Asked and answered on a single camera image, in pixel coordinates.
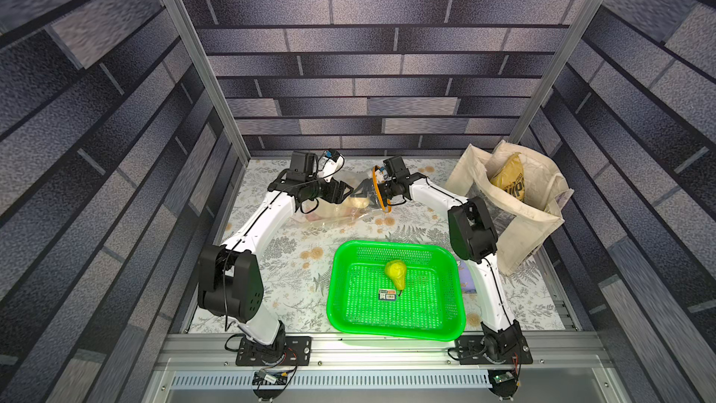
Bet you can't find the clear zip-top bag orange seal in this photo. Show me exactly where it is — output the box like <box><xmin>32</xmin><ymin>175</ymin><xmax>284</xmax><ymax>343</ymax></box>
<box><xmin>291</xmin><ymin>170</ymin><xmax>383</xmax><ymax>228</ymax></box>

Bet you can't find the green pear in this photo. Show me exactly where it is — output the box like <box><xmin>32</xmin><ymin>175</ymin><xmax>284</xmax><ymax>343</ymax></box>
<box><xmin>384</xmin><ymin>259</ymin><xmax>408</xmax><ymax>295</ymax></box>

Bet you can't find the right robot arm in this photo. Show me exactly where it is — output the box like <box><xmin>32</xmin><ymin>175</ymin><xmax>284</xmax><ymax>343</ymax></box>
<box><xmin>371</xmin><ymin>157</ymin><xmax>524</xmax><ymax>364</ymax></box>

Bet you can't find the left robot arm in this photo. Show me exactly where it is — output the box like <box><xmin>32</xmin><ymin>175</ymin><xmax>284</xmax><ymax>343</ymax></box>
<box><xmin>198</xmin><ymin>149</ymin><xmax>354</xmax><ymax>352</ymax></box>

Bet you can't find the yellow chips bag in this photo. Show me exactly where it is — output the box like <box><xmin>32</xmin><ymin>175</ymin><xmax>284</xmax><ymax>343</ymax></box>
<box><xmin>490</xmin><ymin>154</ymin><xmax>526</xmax><ymax>202</ymax></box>

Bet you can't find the beige canvas tote bag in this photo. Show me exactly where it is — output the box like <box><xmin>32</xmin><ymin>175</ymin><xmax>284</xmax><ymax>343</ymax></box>
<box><xmin>446</xmin><ymin>141</ymin><xmax>574</xmax><ymax>275</ymax></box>

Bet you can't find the small sticker in basket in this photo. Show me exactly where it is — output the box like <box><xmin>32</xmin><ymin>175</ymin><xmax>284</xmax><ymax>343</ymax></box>
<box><xmin>379</xmin><ymin>289</ymin><xmax>398</xmax><ymax>302</ymax></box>

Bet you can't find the purple tissue pack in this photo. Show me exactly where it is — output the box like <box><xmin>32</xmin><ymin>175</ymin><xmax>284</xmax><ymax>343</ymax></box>
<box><xmin>458</xmin><ymin>260</ymin><xmax>477</xmax><ymax>294</ymax></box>

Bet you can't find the green plastic basket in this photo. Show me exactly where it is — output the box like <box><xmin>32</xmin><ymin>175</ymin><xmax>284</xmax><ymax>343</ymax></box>
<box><xmin>326</xmin><ymin>241</ymin><xmax>466</xmax><ymax>341</ymax></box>

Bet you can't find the left circuit board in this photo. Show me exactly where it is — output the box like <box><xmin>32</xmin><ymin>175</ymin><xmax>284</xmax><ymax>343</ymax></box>
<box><xmin>252</xmin><ymin>369</ymin><xmax>291</xmax><ymax>388</ymax></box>

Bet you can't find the circuit board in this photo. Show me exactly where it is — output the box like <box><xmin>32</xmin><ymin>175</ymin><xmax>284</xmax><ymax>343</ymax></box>
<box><xmin>252</xmin><ymin>369</ymin><xmax>291</xmax><ymax>388</ymax></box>
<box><xmin>488</xmin><ymin>371</ymin><xmax>519</xmax><ymax>399</ymax></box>

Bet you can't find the right circuit board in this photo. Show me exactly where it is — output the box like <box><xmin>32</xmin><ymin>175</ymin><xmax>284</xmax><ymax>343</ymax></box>
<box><xmin>488</xmin><ymin>371</ymin><xmax>519</xmax><ymax>399</ymax></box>

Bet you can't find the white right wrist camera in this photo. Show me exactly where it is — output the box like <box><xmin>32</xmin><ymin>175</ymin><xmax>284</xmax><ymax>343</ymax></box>
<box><xmin>373</xmin><ymin>166</ymin><xmax>386</xmax><ymax>183</ymax></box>

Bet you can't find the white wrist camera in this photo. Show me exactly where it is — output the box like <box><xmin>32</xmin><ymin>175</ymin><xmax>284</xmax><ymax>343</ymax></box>
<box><xmin>318</xmin><ymin>149</ymin><xmax>345</xmax><ymax>182</ymax></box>
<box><xmin>373</xmin><ymin>166</ymin><xmax>386</xmax><ymax>183</ymax></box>

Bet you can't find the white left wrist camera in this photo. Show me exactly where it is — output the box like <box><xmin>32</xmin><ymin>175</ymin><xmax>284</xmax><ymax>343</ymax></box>
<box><xmin>318</xmin><ymin>149</ymin><xmax>345</xmax><ymax>182</ymax></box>

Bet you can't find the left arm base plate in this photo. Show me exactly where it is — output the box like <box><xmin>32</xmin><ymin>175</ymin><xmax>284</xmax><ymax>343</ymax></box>
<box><xmin>235</xmin><ymin>336</ymin><xmax>313</xmax><ymax>368</ymax></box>

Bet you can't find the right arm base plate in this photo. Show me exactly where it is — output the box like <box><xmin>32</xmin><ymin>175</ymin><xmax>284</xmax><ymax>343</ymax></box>
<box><xmin>447</xmin><ymin>334</ymin><xmax>533</xmax><ymax>367</ymax></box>

